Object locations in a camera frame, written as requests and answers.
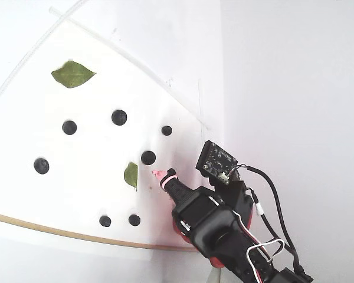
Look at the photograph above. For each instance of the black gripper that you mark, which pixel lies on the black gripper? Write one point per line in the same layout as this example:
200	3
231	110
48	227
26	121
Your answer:
195	205

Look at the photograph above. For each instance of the dark blueberry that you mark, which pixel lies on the dark blueberry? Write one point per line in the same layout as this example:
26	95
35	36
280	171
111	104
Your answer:
134	220
69	127
105	221
119	117
41	165
166	130
148	157

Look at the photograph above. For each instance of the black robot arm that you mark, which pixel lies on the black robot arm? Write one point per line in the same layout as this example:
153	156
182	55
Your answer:
253	271

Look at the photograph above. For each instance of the red collapsible silicone cup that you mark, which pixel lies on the red collapsible silicone cup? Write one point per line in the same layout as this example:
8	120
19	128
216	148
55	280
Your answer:
216	261

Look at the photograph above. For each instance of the green leaf with stem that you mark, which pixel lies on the green leaf with stem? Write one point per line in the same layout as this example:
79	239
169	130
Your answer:
131	174

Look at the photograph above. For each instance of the white paper sheet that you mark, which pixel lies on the white paper sheet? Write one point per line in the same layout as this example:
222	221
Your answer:
76	182

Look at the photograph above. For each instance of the broad green leaf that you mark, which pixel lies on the broad green leaf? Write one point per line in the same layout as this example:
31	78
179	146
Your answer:
73	74

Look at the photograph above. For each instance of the clear plastic tube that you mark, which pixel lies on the clear plastic tube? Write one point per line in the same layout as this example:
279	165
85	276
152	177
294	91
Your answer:
29	51

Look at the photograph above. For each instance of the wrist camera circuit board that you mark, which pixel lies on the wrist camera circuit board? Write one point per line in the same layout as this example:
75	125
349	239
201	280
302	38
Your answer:
216	160

